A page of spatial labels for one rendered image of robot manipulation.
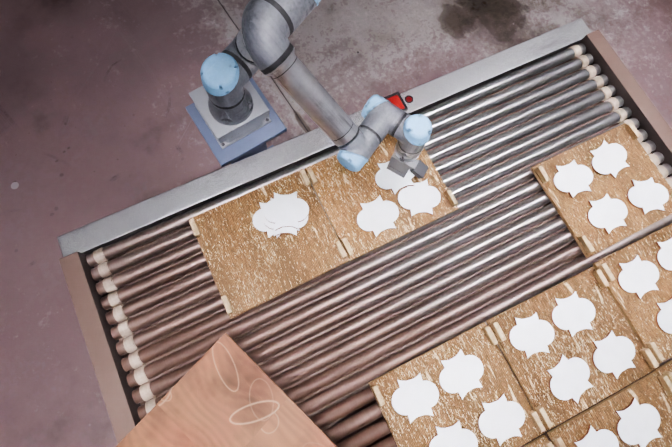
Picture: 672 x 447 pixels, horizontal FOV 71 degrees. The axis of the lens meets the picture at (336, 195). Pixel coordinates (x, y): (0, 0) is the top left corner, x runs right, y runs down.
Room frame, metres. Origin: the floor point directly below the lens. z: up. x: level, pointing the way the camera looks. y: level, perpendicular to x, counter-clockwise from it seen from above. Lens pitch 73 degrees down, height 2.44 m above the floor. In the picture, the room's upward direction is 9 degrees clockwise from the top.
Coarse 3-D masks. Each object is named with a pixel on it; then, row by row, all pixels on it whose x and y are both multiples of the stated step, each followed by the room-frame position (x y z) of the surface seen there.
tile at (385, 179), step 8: (384, 168) 0.58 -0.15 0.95; (376, 176) 0.55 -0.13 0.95; (384, 176) 0.55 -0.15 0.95; (392, 176) 0.55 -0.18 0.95; (400, 176) 0.56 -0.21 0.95; (408, 176) 0.56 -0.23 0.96; (384, 184) 0.52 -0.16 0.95; (392, 184) 0.53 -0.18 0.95; (400, 184) 0.53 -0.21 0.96; (408, 184) 0.53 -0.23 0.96
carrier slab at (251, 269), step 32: (256, 192) 0.43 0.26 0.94; (288, 192) 0.45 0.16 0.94; (224, 224) 0.31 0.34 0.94; (320, 224) 0.36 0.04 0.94; (224, 256) 0.20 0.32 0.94; (256, 256) 0.22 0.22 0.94; (288, 256) 0.23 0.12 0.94; (320, 256) 0.25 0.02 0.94; (224, 288) 0.11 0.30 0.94; (256, 288) 0.12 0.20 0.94; (288, 288) 0.14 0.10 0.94
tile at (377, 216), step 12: (360, 204) 0.44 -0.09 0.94; (372, 204) 0.45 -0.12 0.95; (384, 204) 0.45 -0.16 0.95; (360, 216) 0.40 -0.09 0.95; (372, 216) 0.41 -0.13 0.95; (384, 216) 0.41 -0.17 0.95; (396, 216) 0.42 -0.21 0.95; (360, 228) 0.36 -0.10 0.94; (372, 228) 0.37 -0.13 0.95; (384, 228) 0.37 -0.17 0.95
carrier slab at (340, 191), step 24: (384, 144) 0.67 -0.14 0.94; (312, 168) 0.54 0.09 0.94; (336, 168) 0.56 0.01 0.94; (432, 168) 0.61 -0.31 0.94; (336, 192) 0.47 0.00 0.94; (360, 192) 0.49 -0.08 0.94; (384, 192) 0.50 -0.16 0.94; (336, 216) 0.39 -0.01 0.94; (408, 216) 0.43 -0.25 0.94; (432, 216) 0.44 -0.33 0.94; (360, 240) 0.32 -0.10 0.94; (384, 240) 0.34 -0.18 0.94
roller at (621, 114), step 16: (624, 112) 0.95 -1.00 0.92; (592, 128) 0.87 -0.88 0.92; (544, 144) 0.78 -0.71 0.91; (560, 144) 0.79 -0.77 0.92; (512, 160) 0.70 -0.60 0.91; (528, 160) 0.71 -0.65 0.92; (480, 176) 0.62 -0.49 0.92; (496, 176) 0.63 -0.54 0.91; (464, 192) 0.55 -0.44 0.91; (208, 304) 0.05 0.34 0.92; (176, 320) -0.01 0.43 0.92; (192, 320) 0.00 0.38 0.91; (128, 336) -0.08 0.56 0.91; (144, 336) -0.07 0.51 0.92; (160, 336) -0.06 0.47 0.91; (128, 352) -0.12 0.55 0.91
